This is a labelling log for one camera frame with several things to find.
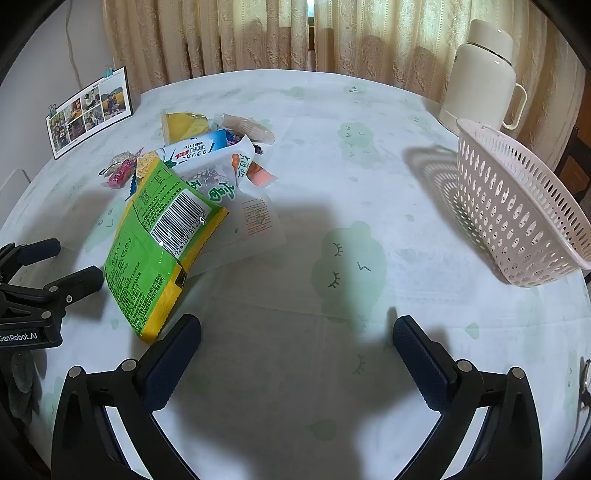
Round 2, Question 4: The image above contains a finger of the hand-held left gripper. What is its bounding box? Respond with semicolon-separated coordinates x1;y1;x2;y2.
0;266;105;324
0;237;62;280

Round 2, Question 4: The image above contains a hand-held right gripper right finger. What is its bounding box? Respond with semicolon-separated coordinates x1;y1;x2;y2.
392;316;543;480

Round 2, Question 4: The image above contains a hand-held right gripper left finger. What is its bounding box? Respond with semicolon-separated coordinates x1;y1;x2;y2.
51;314;202;480

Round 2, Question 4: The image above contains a green snack bag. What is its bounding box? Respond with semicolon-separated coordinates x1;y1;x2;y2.
104;154;230;346

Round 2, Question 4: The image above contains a red candy wrapper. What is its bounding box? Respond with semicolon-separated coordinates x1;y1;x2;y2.
100;164;137;188

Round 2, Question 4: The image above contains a large white snack packet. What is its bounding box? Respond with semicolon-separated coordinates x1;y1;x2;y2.
171;134;287;278

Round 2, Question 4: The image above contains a pink plastic basket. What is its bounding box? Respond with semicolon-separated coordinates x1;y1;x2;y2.
455;117;591;288

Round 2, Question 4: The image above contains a blue and white cracker packet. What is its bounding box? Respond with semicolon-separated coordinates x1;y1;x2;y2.
154;129;232;167

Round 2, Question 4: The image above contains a yellow jelly cup pack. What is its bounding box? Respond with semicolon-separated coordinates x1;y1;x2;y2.
161;111;211;144

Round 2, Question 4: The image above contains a small clear cracker packet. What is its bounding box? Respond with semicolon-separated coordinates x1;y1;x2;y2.
134;152;160;183

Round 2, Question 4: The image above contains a photo desk calendar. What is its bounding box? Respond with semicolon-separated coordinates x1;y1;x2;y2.
45;66;134;161

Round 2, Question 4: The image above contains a beige snack packet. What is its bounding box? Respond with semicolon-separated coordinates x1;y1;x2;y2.
210;114;276;145

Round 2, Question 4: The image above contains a white green printed tablecloth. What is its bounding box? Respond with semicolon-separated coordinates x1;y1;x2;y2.
0;69;591;480

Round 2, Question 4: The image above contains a dark wooden chair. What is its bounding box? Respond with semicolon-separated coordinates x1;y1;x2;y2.
554;124;591;204

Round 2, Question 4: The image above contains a cream thermos jug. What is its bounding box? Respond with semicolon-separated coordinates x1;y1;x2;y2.
438;19;528;137

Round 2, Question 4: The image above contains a beige patterned curtain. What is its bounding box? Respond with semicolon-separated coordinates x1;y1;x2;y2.
102;0;589;153

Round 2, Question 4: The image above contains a wristwatch with dark strap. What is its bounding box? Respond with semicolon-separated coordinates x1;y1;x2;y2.
577;355;591;398

